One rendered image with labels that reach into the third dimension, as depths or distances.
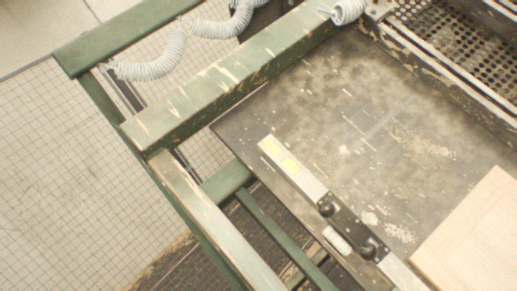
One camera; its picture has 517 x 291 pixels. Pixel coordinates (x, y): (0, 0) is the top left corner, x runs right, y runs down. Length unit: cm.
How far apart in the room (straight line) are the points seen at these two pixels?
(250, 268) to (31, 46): 492
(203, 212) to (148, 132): 24
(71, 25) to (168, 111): 474
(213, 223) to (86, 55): 75
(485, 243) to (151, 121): 89
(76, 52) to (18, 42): 417
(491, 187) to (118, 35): 122
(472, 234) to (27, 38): 520
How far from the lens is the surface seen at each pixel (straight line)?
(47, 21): 570
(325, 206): 87
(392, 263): 100
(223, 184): 108
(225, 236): 94
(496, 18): 152
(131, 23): 146
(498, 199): 119
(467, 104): 127
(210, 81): 108
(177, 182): 100
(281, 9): 173
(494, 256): 114
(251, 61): 111
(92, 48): 143
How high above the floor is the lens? 195
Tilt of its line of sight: 15 degrees down
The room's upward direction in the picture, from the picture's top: 33 degrees counter-clockwise
